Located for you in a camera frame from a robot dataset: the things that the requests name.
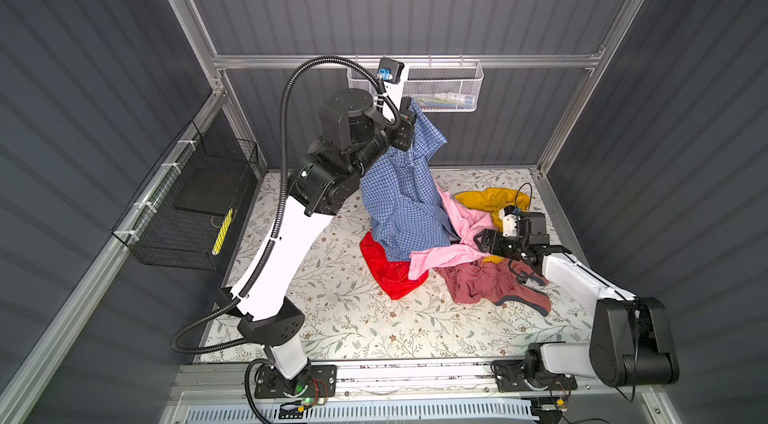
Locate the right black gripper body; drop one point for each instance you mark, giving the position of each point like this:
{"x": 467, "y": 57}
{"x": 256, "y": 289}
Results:
{"x": 503, "y": 246}

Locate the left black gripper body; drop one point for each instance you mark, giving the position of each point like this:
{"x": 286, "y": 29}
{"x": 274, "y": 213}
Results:
{"x": 397, "y": 139}

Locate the pink cloth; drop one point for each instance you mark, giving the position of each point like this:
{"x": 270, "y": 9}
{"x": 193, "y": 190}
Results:
{"x": 462, "y": 250}

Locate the blue checkered shirt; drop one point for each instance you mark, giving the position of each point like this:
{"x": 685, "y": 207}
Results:
{"x": 402, "y": 198}

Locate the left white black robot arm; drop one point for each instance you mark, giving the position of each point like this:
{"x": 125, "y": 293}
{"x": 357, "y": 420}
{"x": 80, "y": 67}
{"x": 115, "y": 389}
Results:
{"x": 355, "y": 132}

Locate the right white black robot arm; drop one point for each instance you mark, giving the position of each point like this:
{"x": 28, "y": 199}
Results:
{"x": 631, "y": 342}

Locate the mustard yellow cloth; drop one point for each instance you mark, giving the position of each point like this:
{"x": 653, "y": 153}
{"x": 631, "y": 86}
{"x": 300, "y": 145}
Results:
{"x": 492, "y": 199}

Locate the maroon cloth grey trim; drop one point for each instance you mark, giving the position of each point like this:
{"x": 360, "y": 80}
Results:
{"x": 498, "y": 283}

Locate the red cloth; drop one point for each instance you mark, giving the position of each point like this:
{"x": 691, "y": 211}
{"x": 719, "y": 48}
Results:
{"x": 391, "y": 276}

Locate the tubes inside white basket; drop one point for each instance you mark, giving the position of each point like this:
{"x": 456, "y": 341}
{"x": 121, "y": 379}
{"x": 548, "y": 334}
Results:
{"x": 446, "y": 102}

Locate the floral table mat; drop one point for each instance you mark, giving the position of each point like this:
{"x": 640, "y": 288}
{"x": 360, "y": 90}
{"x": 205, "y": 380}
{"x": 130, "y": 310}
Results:
{"x": 348, "y": 315}

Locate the white ventilation grille strip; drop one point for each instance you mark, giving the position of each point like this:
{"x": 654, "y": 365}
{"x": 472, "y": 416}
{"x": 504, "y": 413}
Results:
{"x": 458, "y": 410}

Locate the yellow green marker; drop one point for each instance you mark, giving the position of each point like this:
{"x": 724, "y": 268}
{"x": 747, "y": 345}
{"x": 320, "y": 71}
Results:
{"x": 223, "y": 231}

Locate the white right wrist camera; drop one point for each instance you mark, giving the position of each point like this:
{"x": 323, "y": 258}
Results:
{"x": 511, "y": 217}

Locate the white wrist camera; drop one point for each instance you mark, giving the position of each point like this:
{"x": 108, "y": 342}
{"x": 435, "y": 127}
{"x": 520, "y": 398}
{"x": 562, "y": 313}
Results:
{"x": 394, "y": 74}
{"x": 511, "y": 217}

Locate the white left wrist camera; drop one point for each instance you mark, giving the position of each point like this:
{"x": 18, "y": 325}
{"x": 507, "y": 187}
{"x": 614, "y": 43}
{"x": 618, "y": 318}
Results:
{"x": 394, "y": 74}

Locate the white wire mesh basket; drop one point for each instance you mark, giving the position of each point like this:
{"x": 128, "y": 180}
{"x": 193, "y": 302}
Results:
{"x": 433, "y": 76}

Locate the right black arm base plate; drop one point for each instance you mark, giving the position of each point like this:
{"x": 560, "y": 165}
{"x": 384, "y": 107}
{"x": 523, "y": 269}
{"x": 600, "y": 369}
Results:
{"x": 515, "y": 376}

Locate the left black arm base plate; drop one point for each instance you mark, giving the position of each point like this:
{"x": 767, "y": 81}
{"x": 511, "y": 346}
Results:
{"x": 314, "y": 381}

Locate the black wire basket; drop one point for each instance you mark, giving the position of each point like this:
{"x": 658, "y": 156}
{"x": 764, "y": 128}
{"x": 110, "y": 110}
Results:
{"x": 175, "y": 220}

